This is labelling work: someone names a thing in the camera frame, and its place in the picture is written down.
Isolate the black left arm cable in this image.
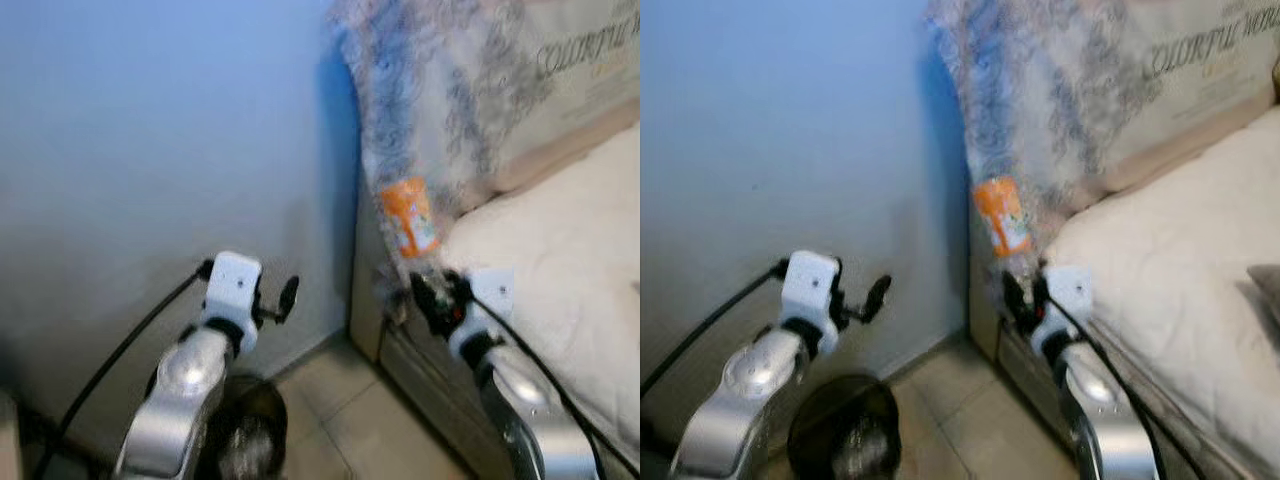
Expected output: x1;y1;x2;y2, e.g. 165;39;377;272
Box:
640;260;791;396
30;262;216;480

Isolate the grey floral printed headboard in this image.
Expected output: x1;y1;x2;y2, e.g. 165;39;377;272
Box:
925;0;1280;223
328;0;641;223

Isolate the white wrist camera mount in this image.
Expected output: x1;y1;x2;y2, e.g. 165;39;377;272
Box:
448;266;518;363
204;251;264;351
1030;264;1094;356
782;249;842;357

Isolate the clear bottle with orange label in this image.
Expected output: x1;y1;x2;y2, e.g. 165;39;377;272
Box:
970;172;1043;301
368;172;446;321

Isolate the beige bed base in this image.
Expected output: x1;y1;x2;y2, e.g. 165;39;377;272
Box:
348;180;501;480
966;190;1081;480

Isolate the white quilted mattress topper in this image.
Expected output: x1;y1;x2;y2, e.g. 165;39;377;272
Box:
1040;105;1280;471
438;125;641;471

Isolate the grey pillow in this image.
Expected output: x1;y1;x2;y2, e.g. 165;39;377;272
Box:
1247;265;1280;351

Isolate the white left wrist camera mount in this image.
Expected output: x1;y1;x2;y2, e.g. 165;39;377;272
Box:
782;249;842;357
204;251;264;351

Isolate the black round trash bin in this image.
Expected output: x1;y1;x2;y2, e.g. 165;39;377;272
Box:
787;375;903;480
195;375;291;480

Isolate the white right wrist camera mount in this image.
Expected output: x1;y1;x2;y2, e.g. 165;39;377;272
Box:
1030;264;1094;356
448;266;518;363

